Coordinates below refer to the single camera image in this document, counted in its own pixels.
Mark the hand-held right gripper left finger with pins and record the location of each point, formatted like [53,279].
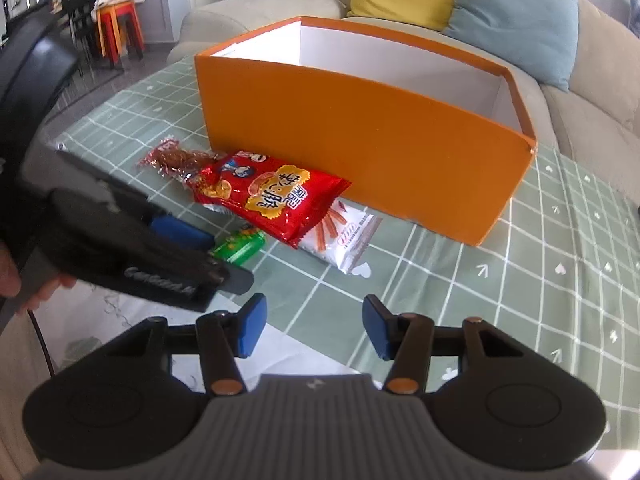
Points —
[250,327]

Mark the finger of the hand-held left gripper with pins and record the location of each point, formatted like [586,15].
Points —
[182,234]
[240,280]

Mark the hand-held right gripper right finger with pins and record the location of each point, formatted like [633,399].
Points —
[380,327]

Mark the green snack packet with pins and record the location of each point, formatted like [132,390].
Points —
[240,245]

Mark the red snack bag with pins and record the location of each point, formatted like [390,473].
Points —
[270,190]

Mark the stick snack bag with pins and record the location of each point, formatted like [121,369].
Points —
[345,237]

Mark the orange cardboard box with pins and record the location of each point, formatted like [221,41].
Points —
[380,150]

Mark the person's left hand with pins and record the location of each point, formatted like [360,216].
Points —
[45,287]

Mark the white handwritten paper sheet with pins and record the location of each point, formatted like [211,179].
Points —
[295,350]

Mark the green checked tablecloth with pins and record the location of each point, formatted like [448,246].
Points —
[550,260]

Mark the red plastic stool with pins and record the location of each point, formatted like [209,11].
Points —
[120,25]

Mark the black chair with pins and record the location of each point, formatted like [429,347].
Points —
[82,10]

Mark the beige sofa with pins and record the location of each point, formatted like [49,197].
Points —
[250,15]

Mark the blue pillow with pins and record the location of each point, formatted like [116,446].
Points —
[515,20]

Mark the beige pillow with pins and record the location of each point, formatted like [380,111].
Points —
[610,60]

